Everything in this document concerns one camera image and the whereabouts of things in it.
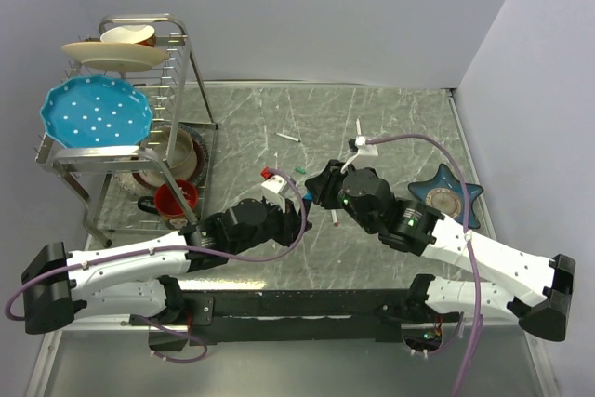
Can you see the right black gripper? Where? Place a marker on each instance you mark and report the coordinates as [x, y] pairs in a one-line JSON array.
[[323, 186]]

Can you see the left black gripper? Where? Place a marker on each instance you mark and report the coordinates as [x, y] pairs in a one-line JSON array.
[[291, 221]]

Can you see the white pen red tip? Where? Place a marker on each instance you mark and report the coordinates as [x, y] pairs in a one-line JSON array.
[[334, 218]]

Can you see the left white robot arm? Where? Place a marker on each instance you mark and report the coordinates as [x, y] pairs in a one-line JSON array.
[[60, 286]]

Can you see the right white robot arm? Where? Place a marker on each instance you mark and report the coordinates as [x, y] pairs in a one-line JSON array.
[[535, 290]]

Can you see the white pen black tip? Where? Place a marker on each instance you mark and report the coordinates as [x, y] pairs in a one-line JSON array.
[[287, 137]]

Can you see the blue star-shaped dish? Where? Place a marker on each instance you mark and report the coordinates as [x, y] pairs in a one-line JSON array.
[[443, 192]]

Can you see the red mug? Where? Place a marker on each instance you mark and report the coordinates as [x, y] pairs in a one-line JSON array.
[[165, 204]]

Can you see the metal dish rack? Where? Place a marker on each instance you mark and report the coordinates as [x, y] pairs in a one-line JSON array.
[[176, 93]]

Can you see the cream deep bowl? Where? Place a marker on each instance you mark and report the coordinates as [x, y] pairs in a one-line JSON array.
[[182, 159]]

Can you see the patterned rim plate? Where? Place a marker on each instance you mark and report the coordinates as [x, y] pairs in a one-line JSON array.
[[144, 182]]

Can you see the blue polka dot plate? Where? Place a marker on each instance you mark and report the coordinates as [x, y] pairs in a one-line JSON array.
[[96, 111]]

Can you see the white and red bowl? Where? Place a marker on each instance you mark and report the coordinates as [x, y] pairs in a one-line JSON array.
[[130, 34]]

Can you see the cream flat plate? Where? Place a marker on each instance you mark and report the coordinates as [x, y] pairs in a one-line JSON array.
[[115, 57]]

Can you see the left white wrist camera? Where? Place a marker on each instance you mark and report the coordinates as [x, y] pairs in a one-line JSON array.
[[274, 188]]

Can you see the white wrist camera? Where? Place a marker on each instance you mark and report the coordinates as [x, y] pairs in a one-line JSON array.
[[274, 188], [362, 154]]

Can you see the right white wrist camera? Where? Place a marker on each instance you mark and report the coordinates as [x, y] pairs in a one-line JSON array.
[[362, 154]]

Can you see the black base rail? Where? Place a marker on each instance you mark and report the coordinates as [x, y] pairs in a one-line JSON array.
[[218, 316]]

